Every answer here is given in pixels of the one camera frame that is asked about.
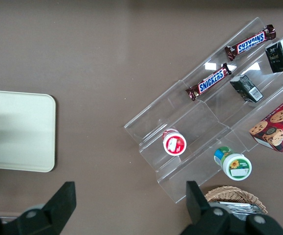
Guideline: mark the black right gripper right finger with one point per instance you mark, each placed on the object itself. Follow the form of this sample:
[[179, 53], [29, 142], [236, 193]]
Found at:
[[204, 215]]

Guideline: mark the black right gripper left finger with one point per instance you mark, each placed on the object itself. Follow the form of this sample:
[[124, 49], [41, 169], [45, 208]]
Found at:
[[58, 210]]

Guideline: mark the light tan wicker basket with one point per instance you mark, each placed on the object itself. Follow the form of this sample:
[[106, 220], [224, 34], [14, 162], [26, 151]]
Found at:
[[229, 193]]

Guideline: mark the beige plastic tray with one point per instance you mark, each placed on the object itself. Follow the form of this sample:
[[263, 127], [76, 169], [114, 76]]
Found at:
[[19, 132]]

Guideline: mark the stacked aluminium foil trays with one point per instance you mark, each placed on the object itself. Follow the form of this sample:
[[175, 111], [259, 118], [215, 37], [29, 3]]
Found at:
[[241, 207]]

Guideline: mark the green lidded yogurt cup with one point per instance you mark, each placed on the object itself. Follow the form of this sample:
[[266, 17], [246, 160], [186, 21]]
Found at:
[[234, 164]]

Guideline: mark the red lidded yogurt cup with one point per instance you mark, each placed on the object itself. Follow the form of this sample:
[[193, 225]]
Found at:
[[174, 144]]

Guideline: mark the clear acrylic step display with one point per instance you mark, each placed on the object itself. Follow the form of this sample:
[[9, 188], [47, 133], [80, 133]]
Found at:
[[204, 127]]

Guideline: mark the red plaid cookie box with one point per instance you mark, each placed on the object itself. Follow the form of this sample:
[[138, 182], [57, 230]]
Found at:
[[280, 127]]

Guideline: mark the brown snickers bar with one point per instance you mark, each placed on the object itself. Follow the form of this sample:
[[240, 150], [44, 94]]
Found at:
[[251, 42], [208, 82]]

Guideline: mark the small black white carton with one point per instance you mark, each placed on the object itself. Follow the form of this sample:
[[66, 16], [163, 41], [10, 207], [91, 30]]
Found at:
[[280, 55]]

